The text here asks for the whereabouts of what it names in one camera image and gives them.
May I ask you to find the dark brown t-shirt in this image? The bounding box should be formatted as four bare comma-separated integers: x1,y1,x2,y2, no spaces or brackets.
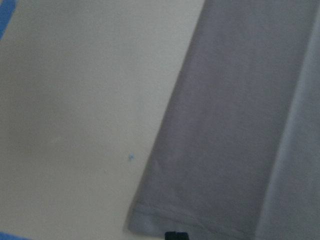
127,0,320,240

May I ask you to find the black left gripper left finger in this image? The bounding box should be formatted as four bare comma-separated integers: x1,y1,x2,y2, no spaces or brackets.
164,231,177,240

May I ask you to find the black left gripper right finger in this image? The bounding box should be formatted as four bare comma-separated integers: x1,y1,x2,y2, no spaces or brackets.
176,232,188,240

